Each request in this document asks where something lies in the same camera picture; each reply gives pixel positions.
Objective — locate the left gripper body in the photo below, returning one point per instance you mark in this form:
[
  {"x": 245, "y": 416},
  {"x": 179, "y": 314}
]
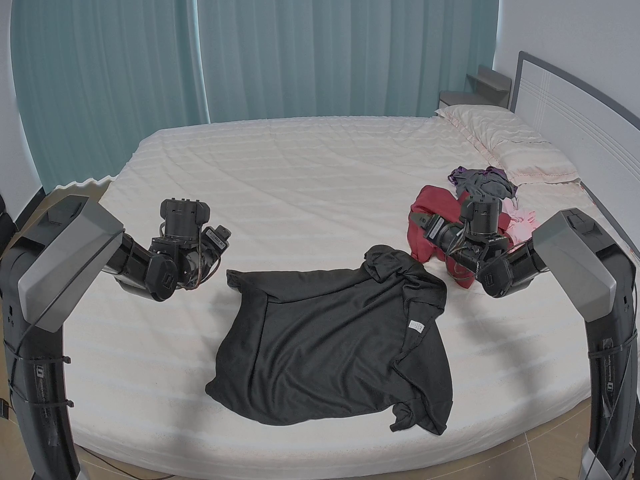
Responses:
[{"x": 217, "y": 240}]

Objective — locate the blue-green curtain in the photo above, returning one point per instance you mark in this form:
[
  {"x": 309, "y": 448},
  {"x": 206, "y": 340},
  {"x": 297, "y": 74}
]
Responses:
[
  {"x": 110, "y": 68},
  {"x": 350, "y": 38}
]

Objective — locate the purple garment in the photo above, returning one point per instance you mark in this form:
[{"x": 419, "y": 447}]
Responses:
[{"x": 461, "y": 172}]

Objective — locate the black T-shirt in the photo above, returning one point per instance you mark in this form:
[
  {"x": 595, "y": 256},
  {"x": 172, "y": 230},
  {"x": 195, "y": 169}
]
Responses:
[{"x": 320, "y": 348}]

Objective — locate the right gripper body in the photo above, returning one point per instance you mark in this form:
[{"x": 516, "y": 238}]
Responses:
[{"x": 442, "y": 233}]

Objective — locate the bed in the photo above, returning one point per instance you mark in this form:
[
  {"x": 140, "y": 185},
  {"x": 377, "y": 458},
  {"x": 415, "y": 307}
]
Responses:
[{"x": 300, "y": 183}]

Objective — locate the cream pillow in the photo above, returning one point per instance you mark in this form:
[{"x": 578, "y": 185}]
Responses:
[{"x": 515, "y": 143}]

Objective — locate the grey garment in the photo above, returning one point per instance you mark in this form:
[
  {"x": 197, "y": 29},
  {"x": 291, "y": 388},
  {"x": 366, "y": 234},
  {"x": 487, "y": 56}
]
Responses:
[{"x": 487, "y": 185}]

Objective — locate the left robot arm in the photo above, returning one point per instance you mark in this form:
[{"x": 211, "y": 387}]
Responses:
[{"x": 65, "y": 258}]

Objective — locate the grey bedside table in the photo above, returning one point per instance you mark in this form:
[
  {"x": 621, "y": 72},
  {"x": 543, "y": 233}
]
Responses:
[{"x": 492, "y": 85}]

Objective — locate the dark red garment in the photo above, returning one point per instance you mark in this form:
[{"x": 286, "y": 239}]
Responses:
[{"x": 437, "y": 200}]

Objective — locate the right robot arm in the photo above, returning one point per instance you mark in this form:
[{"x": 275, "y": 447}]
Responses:
[{"x": 575, "y": 263}]

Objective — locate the pink garment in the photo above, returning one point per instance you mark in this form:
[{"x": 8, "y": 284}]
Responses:
[{"x": 522, "y": 220}]

